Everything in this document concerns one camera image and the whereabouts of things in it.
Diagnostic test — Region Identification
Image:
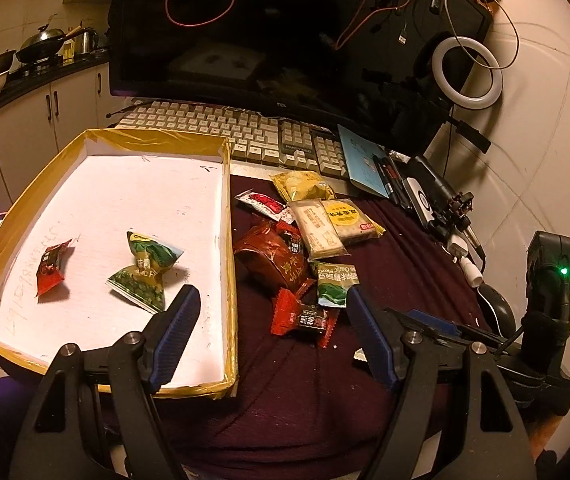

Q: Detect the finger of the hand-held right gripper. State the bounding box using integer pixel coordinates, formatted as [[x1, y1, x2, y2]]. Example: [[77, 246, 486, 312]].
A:
[[387, 308, 513, 358]]

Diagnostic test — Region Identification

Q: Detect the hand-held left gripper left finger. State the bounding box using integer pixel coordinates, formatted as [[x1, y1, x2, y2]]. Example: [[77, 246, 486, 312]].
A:
[[12, 284, 202, 480]]

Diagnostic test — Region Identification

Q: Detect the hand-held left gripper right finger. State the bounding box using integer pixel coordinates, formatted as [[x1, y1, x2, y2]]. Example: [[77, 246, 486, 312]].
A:
[[346, 284, 536, 480]]

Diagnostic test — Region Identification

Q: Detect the yellow label cracker packet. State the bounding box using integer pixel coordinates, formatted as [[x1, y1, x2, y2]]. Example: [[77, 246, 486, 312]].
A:
[[321, 197, 386, 247]]

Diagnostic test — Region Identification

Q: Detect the white tray box yellow tape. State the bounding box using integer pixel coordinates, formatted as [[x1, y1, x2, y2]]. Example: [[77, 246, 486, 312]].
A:
[[0, 128, 240, 400]]

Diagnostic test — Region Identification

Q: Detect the person's right hand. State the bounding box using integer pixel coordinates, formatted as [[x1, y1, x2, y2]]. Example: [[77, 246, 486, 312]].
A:
[[525, 359, 570, 472]]

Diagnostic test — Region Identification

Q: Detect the black computer mouse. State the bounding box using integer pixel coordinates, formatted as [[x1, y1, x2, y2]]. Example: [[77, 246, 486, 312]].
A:
[[476, 282, 516, 337]]

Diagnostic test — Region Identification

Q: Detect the green pea snack packet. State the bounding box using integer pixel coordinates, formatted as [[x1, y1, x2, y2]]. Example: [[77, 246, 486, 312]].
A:
[[106, 266, 166, 315], [126, 230, 186, 273], [315, 261, 362, 308]]

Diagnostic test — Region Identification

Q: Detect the dark red cloth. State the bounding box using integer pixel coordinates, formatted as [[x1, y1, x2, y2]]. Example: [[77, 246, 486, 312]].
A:
[[152, 174, 498, 480]]

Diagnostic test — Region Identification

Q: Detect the red candy packet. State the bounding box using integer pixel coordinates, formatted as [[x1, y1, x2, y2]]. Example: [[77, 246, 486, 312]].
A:
[[271, 279, 340, 348]]

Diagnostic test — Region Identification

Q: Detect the white plug adapter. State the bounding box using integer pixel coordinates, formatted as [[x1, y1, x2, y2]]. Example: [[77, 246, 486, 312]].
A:
[[446, 236, 484, 289]]

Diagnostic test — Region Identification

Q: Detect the dark red snack bag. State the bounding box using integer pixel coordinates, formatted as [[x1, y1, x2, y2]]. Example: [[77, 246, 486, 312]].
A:
[[233, 221, 312, 291]]

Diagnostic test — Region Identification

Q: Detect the clear cracker packet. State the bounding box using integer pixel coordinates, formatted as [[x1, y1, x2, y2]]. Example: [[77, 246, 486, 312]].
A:
[[287, 199, 346, 261]]

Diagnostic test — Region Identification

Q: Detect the white power bank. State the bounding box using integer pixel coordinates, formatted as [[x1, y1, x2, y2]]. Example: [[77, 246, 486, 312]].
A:
[[404, 176, 436, 227]]

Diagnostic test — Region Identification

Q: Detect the small red snack packet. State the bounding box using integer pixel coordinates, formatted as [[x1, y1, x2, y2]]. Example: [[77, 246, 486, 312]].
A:
[[35, 238, 74, 298]]

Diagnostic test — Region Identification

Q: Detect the black pen red label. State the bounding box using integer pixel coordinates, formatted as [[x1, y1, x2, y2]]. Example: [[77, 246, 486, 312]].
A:
[[384, 156, 413, 207]]

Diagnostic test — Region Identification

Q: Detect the black handheld device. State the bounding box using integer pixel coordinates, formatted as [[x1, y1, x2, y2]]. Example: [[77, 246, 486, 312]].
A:
[[409, 156, 458, 241]]

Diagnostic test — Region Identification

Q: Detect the red and white snack packet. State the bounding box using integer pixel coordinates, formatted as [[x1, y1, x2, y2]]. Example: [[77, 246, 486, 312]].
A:
[[235, 191, 296, 224]]

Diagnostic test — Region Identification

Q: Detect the black pen white print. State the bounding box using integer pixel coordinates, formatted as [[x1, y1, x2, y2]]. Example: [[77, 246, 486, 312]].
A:
[[372, 154, 398, 198]]

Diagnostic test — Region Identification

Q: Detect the yellow puffed snack packet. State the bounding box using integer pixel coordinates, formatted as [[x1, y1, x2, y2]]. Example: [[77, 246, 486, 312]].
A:
[[270, 170, 336, 202]]

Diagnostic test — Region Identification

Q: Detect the blue notebook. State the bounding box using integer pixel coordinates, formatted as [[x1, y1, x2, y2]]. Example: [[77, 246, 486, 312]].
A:
[[337, 124, 392, 197]]

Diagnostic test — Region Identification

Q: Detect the beige keyboard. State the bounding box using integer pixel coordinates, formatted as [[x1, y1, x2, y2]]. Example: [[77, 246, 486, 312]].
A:
[[114, 100, 352, 179]]

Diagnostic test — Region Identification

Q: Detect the white kitchen cabinet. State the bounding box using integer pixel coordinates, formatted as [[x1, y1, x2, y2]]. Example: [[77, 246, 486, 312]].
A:
[[0, 57, 114, 211]]

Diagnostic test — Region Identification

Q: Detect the black monitor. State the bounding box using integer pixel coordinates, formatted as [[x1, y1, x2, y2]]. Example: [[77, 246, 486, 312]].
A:
[[109, 0, 494, 150]]

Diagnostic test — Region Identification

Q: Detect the steel kettle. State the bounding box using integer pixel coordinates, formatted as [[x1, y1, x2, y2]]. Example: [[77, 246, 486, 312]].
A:
[[71, 27, 100, 56]]

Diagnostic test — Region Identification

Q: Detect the wok with lid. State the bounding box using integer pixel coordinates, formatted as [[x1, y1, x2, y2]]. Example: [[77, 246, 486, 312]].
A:
[[15, 24, 66, 64]]

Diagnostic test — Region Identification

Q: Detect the black clamp mount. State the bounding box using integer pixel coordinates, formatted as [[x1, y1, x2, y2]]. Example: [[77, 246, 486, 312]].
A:
[[446, 191, 474, 223]]

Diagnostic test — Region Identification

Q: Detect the white ring light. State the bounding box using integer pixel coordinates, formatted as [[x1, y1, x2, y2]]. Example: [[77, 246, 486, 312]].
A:
[[433, 35, 504, 109]]

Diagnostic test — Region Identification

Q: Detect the black cable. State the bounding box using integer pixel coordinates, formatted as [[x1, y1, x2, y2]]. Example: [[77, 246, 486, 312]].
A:
[[487, 0, 522, 70]]

